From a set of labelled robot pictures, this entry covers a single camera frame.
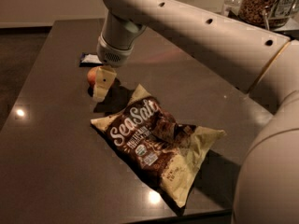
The small blue white packet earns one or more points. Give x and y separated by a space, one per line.
89 60

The red apple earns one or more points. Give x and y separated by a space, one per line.
91 76

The clear plastic bottle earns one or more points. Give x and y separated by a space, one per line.
230 6

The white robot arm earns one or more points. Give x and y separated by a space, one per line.
262 64

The glass jar of nuts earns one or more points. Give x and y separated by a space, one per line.
268 13

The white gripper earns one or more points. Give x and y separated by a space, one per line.
112 54

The sea salt chips bag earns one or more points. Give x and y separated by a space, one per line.
169 155

